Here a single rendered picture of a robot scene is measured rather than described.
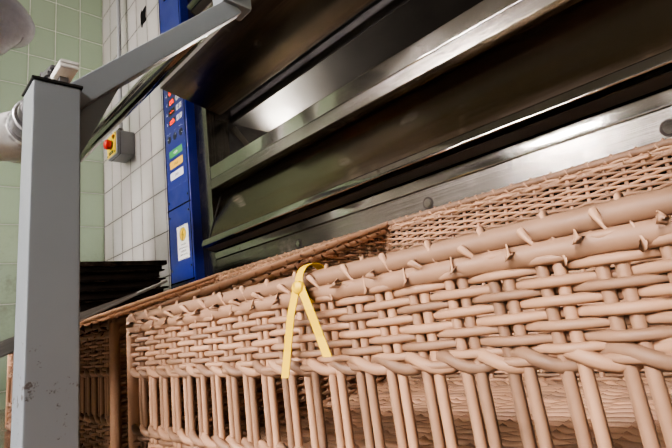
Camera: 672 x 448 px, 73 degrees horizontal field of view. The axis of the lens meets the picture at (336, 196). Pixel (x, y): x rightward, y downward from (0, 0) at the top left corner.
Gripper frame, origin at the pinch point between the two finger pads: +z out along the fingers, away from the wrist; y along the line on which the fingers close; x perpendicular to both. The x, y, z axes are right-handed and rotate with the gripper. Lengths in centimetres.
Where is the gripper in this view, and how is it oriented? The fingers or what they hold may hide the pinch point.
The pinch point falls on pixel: (64, 72)
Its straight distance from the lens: 100.6
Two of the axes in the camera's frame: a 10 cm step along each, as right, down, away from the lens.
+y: 1.4, 9.6, -2.5
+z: 6.8, -2.7, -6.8
